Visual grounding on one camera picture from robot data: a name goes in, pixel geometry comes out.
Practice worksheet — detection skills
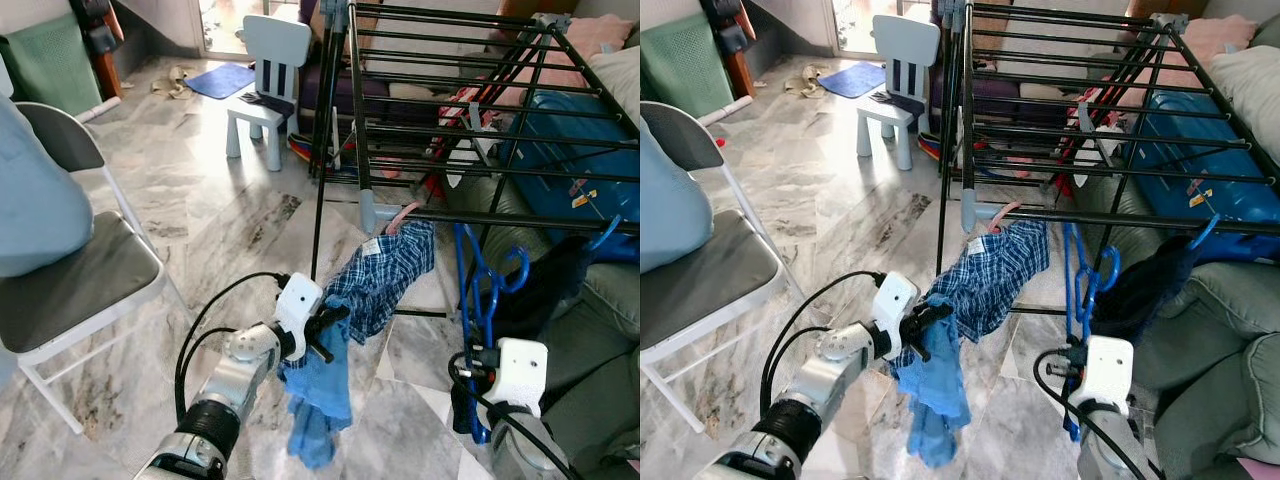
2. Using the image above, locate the blue plastic hanger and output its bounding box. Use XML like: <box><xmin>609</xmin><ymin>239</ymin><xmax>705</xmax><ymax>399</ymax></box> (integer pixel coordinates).
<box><xmin>1188</xmin><ymin>213</ymin><xmax>1221</xmax><ymax>251</ymax></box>
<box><xmin>452</xmin><ymin>222</ymin><xmax>531</xmax><ymax>446</ymax></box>
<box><xmin>1062</xmin><ymin>222</ymin><xmax>1123</xmax><ymax>441</ymax></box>
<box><xmin>588</xmin><ymin>215</ymin><xmax>623</xmax><ymax>253</ymax></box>

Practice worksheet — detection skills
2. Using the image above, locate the pink hanger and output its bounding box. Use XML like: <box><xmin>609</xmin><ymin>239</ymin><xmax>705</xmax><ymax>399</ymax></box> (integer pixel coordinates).
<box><xmin>985</xmin><ymin>203</ymin><xmax>1023</xmax><ymax>236</ymax></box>
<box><xmin>385</xmin><ymin>203</ymin><xmax>423</xmax><ymax>236</ymax></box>

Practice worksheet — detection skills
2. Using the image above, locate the blue plaid shirt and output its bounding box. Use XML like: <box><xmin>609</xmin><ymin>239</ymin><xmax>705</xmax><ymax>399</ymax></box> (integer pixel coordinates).
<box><xmin>940</xmin><ymin>218</ymin><xmax>1051</xmax><ymax>343</ymax></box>
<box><xmin>322</xmin><ymin>218</ymin><xmax>438</xmax><ymax>346</ymax></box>

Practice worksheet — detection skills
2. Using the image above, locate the navy blue garment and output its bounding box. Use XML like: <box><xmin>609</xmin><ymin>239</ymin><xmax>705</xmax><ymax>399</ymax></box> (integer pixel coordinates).
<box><xmin>490</xmin><ymin>235</ymin><xmax>601</xmax><ymax>341</ymax></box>
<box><xmin>1095</xmin><ymin>235</ymin><xmax>1201</xmax><ymax>319</ymax></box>

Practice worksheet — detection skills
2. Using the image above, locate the black clothes drying rack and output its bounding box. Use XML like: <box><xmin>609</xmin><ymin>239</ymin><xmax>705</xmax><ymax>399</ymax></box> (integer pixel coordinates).
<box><xmin>308</xmin><ymin>0</ymin><xmax>640</xmax><ymax>321</ymax></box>
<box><xmin>935</xmin><ymin>0</ymin><xmax>1280</xmax><ymax>316</ymax></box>

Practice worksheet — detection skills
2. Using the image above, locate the grey green sofa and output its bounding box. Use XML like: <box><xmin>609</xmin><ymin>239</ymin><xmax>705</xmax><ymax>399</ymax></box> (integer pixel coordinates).
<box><xmin>1090</xmin><ymin>170</ymin><xmax>1280</xmax><ymax>480</ymax></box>
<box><xmin>440</xmin><ymin>170</ymin><xmax>640</xmax><ymax>480</ymax></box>

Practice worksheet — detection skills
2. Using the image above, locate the white folding chair grey seat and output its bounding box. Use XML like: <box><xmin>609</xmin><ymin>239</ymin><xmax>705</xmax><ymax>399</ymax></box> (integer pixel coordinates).
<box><xmin>640</xmin><ymin>100</ymin><xmax>801</xmax><ymax>381</ymax></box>
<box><xmin>0</xmin><ymin>100</ymin><xmax>191</xmax><ymax>436</ymax></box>

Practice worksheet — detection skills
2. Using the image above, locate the blue suitcase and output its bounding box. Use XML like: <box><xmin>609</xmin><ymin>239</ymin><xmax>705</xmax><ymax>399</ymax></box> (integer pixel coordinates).
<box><xmin>1120</xmin><ymin>90</ymin><xmax>1280</xmax><ymax>263</ymax></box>
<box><xmin>497</xmin><ymin>90</ymin><xmax>640</xmax><ymax>263</ymax></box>

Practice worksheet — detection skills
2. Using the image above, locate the light blue chair cushion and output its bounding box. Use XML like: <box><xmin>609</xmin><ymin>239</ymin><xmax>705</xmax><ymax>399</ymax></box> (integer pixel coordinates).
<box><xmin>0</xmin><ymin>60</ymin><xmax>66</xmax><ymax>279</ymax></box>
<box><xmin>640</xmin><ymin>115</ymin><xmax>686</xmax><ymax>273</ymax></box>

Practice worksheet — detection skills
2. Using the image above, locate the blue floor mat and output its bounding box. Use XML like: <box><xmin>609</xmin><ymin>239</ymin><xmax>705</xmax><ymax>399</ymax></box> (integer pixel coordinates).
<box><xmin>185</xmin><ymin>62</ymin><xmax>256</xmax><ymax>101</ymax></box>
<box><xmin>818</xmin><ymin>62</ymin><xmax>886</xmax><ymax>99</ymax></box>

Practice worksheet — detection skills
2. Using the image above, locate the beige floor rag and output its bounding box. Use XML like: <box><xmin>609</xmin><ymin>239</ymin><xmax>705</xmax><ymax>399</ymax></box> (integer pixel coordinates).
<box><xmin>783</xmin><ymin>62</ymin><xmax>826</xmax><ymax>96</ymax></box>
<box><xmin>150</xmin><ymin>65</ymin><xmax>191</xmax><ymax>99</ymax></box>

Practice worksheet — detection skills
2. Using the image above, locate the white child chair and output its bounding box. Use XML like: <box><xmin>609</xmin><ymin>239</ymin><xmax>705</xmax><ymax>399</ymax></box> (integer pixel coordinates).
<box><xmin>855</xmin><ymin>15</ymin><xmax>941</xmax><ymax>171</ymax></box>
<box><xmin>225</xmin><ymin>15</ymin><xmax>313</xmax><ymax>173</ymax></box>

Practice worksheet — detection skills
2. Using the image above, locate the beige pillow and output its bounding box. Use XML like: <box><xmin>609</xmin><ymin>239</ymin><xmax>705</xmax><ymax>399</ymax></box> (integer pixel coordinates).
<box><xmin>590</xmin><ymin>45</ymin><xmax>640</xmax><ymax>136</ymax></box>
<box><xmin>1205</xmin><ymin>45</ymin><xmax>1280</xmax><ymax>166</ymax></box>

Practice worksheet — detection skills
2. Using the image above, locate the green laundry basket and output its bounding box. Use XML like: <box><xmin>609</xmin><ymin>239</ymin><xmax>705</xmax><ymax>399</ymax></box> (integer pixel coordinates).
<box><xmin>640</xmin><ymin>12</ymin><xmax>736</xmax><ymax>119</ymax></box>
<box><xmin>0</xmin><ymin>12</ymin><xmax>101</xmax><ymax>119</ymax></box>

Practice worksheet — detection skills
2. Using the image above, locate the pink cushion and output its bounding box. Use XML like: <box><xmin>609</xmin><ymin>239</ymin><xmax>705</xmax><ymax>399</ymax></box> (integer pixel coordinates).
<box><xmin>565</xmin><ymin>13</ymin><xmax>636</xmax><ymax>61</ymax></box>
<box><xmin>1180</xmin><ymin>13</ymin><xmax>1259</xmax><ymax>66</ymax></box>

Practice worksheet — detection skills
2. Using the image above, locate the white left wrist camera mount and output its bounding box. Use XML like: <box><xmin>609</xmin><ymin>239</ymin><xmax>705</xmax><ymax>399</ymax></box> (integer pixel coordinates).
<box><xmin>275</xmin><ymin>272</ymin><xmax>324</xmax><ymax>361</ymax></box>
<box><xmin>873</xmin><ymin>272</ymin><xmax>921</xmax><ymax>359</ymax></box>

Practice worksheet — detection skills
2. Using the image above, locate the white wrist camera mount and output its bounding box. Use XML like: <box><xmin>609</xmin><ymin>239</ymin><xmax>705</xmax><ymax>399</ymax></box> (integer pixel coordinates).
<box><xmin>275</xmin><ymin>272</ymin><xmax>324</xmax><ymax>361</ymax></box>
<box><xmin>1082</xmin><ymin>335</ymin><xmax>1136</xmax><ymax>413</ymax></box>
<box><xmin>490</xmin><ymin>338</ymin><xmax>550</xmax><ymax>416</ymax></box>
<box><xmin>873</xmin><ymin>272</ymin><xmax>921</xmax><ymax>359</ymax></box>

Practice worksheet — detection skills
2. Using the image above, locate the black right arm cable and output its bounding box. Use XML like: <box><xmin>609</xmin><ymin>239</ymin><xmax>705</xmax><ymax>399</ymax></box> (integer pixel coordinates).
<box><xmin>1033</xmin><ymin>345</ymin><xmax>1166</xmax><ymax>480</ymax></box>
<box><xmin>445</xmin><ymin>350</ymin><xmax>581</xmax><ymax>480</ymax></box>

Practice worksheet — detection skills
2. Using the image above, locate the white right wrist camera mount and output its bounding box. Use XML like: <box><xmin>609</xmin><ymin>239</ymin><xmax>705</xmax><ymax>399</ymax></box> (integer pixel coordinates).
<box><xmin>490</xmin><ymin>338</ymin><xmax>550</xmax><ymax>416</ymax></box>
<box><xmin>1082</xmin><ymin>335</ymin><xmax>1136</xmax><ymax>413</ymax></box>

